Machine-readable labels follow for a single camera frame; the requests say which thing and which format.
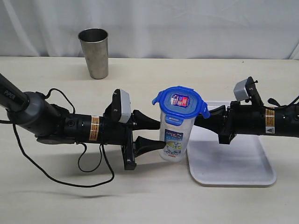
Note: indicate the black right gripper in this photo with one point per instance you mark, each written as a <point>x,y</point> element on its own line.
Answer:
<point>239,119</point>

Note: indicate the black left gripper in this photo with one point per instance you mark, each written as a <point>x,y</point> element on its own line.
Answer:
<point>121,134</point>

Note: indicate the clear plastic jar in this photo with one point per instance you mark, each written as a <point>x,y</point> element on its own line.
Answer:
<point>175,132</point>

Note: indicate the blue plastic lid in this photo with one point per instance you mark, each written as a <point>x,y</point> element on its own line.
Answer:
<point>180,103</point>

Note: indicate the stainless steel cup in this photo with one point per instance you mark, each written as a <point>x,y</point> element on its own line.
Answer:
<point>94,44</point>

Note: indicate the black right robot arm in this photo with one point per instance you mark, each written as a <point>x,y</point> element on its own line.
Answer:
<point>280,121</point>

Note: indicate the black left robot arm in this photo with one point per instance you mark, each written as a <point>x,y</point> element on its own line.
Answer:
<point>52,124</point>

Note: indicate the white plastic tray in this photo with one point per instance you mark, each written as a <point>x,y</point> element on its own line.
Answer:
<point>242,163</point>

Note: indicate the white backdrop curtain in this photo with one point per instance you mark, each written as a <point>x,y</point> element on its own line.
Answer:
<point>250,29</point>

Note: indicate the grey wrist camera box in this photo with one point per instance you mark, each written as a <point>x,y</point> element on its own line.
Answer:
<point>240,91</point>
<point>121,106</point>

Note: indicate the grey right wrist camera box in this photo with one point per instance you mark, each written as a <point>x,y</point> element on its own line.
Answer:
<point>240,91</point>

